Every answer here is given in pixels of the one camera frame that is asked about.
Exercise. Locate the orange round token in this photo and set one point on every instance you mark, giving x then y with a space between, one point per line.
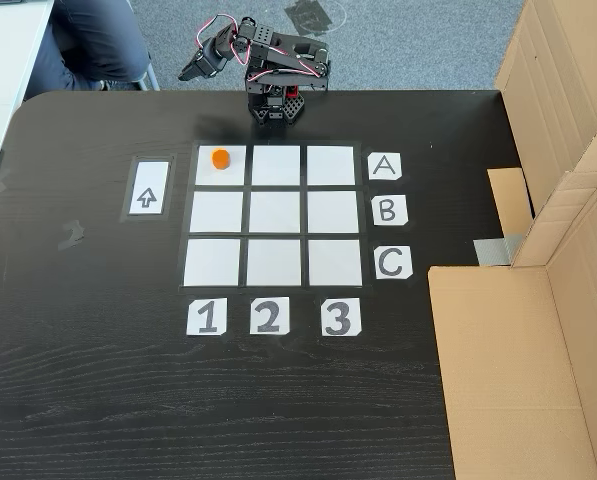
220 159

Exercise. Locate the white nine-square grid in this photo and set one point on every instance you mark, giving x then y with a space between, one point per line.
273 215

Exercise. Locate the grey chair leg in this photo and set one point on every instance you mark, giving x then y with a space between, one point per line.
150 72

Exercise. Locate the dark tape patch on floor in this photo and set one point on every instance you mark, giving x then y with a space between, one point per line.
309 16

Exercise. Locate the person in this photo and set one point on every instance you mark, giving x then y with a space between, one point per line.
93 40

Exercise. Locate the white arrow paper sheet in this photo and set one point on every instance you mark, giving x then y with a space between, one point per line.
148 180

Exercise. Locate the white table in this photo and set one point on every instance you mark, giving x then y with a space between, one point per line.
3 60

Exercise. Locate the paper sheet letter A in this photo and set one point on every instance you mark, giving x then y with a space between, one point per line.
384 166

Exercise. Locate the clear tape scraps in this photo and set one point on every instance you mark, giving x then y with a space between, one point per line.
72 236

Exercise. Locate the paper sheet letter B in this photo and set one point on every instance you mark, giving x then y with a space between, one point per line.
389 210

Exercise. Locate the paper sheet number 1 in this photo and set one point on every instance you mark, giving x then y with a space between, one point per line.
206 317

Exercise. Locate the paper sheet number 2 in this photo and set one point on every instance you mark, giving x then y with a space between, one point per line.
269 315

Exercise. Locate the paper sheet letter C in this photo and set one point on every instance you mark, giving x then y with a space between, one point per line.
393 262

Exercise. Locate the paper sheet number 3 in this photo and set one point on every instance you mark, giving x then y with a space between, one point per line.
340 317

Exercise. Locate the cardboard panel with small flap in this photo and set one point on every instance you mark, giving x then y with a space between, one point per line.
558 75

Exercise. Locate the grey tape on table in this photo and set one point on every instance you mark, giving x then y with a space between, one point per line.
495 249

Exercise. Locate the cardboard panel with large flap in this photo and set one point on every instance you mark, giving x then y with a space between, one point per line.
503 375

